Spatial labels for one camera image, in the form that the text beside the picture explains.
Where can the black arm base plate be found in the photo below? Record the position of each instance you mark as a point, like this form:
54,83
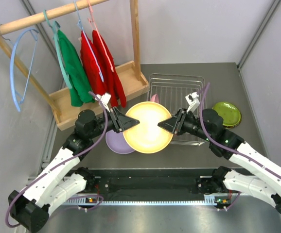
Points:
143,184

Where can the metal wire dish rack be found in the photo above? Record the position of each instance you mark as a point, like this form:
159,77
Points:
172,89

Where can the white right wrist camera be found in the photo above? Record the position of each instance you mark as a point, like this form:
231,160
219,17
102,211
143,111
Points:
193,101

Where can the yellow plastic plate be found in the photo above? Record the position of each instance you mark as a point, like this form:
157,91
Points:
147,137

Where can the pink plastic plate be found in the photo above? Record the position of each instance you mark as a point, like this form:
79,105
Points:
155,98

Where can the red shirt left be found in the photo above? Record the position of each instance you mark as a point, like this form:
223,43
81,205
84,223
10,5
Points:
97,86

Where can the red shirt right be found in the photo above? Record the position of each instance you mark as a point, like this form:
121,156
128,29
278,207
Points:
113,83

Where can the pink hanger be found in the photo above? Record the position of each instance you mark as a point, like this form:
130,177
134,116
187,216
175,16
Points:
94,27

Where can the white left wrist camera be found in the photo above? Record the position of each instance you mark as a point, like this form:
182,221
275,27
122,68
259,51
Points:
104,100

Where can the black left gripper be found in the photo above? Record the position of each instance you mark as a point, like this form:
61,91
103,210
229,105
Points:
120,122

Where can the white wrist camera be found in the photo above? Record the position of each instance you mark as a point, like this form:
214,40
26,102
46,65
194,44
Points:
193,101
104,100

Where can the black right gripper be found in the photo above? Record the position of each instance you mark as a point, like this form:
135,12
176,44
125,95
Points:
170,124

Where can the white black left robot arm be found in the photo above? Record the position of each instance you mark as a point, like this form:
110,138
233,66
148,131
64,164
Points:
33,205

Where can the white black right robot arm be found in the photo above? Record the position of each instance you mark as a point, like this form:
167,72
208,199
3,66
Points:
265,184

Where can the purple plastic plate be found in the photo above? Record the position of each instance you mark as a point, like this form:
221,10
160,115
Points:
117,143

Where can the teal hanger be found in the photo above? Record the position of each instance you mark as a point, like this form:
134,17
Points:
55,27

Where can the red shirt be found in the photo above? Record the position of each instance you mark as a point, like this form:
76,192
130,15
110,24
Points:
113,83
97,86

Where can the green shirt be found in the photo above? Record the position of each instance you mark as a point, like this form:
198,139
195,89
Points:
79,93

